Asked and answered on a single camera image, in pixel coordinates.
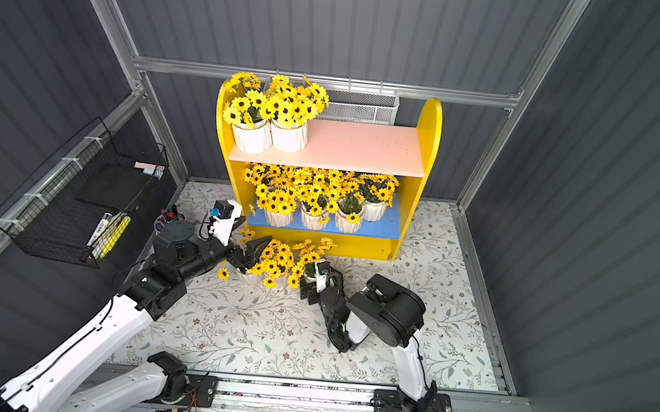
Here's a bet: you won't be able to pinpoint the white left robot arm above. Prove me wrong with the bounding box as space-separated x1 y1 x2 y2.
0 237 271 412

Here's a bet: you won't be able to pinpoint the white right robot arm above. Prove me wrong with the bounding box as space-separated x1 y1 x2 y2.
300 261 447 412

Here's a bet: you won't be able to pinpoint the pink metal marker bucket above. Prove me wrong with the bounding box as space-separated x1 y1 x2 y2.
153 205 185 234

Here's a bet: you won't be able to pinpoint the yellow wooden shelf unit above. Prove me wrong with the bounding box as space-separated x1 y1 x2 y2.
216 87 443 261

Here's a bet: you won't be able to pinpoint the pink and blue sticky notes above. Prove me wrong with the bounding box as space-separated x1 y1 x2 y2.
134 162 165 179

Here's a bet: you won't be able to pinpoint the yellow book in basket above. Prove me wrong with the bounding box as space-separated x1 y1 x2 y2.
90 212 131 260

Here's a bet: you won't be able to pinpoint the white marker in basket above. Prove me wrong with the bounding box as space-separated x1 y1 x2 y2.
88 213 113 246

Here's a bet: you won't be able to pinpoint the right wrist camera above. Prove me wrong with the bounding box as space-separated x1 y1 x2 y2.
315 260 332 294

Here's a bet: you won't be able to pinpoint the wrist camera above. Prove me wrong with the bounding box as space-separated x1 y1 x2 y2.
208 200 242 246
315 260 332 294

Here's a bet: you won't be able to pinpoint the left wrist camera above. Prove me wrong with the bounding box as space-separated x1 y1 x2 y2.
208 200 242 246

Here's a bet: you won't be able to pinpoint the black wire wall basket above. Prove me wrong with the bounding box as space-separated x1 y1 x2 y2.
0 118 169 269

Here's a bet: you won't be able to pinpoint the white wire wall basket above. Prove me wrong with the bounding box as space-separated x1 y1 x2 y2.
317 89 400 126

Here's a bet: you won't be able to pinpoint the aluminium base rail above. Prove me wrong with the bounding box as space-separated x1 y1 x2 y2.
46 346 546 412

